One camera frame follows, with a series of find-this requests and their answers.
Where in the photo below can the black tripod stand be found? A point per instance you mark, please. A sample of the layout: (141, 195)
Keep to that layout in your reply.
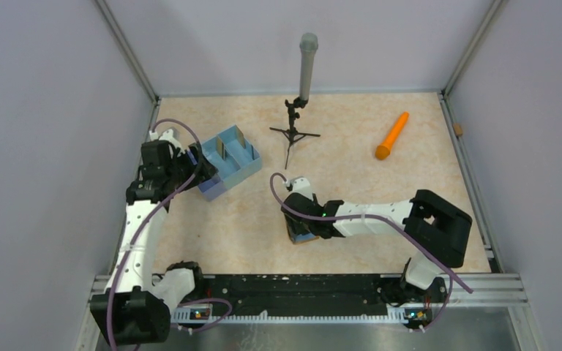
(292, 134)

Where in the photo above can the card in organizer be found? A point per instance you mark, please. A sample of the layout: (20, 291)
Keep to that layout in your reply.
(220, 147)
(240, 138)

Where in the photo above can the blue compartment organizer box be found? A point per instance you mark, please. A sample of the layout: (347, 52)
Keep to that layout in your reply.
(240, 164)

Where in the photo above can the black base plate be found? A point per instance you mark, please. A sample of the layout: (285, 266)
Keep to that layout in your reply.
(313, 295)

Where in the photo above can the orange marker pen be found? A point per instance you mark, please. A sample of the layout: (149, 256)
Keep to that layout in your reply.
(384, 149)

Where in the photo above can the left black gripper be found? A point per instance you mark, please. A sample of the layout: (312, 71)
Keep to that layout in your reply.
(207, 170)

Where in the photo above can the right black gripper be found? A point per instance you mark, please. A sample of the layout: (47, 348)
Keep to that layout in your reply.
(295, 227)

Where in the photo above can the grey microphone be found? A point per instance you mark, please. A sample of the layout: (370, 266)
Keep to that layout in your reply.
(308, 47)

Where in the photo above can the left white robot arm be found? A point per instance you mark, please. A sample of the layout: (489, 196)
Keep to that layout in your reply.
(133, 310)

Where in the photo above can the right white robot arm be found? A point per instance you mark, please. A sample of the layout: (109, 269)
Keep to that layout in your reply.
(438, 229)

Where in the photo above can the small wooden block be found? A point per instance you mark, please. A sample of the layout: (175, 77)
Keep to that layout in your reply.
(457, 128)

